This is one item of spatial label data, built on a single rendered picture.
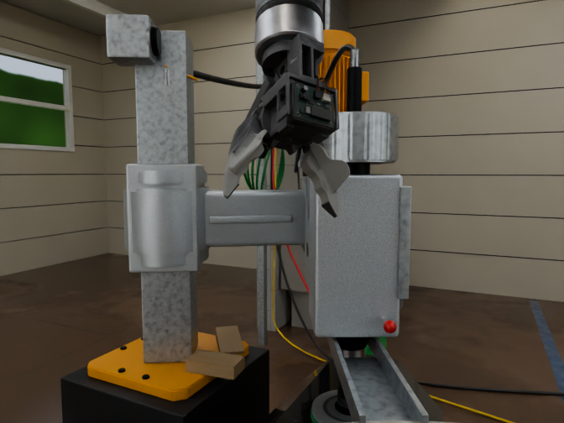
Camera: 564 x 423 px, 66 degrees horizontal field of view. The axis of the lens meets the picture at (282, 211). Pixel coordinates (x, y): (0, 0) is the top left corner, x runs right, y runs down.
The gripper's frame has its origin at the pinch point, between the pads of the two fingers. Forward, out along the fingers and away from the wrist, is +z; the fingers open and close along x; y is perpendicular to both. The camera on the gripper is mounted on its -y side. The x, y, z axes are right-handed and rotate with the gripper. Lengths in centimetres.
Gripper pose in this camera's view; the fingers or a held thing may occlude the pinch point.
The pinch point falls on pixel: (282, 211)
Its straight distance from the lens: 51.3
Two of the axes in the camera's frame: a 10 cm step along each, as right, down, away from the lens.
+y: 5.1, -2.6, -8.2
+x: 8.6, 1.5, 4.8
